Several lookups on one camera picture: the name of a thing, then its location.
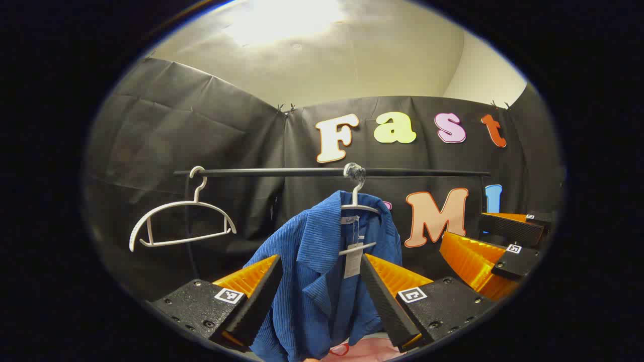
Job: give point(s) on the grey hang tag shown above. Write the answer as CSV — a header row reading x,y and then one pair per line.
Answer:
x,y
353,261

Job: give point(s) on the black clothes rail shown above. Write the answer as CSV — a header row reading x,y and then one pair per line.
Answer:
x,y
282,172

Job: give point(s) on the white empty clothes hanger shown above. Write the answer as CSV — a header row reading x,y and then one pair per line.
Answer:
x,y
181,206

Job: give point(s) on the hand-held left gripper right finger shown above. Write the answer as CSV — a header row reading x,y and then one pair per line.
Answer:
x,y
385,306

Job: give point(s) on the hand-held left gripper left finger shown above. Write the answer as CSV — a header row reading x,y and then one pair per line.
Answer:
x,y
256,306

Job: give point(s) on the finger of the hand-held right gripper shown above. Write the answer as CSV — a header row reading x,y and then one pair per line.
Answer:
x,y
515,261
510,230

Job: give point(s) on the white clothes hanger hook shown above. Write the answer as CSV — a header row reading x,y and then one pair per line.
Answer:
x,y
356,201

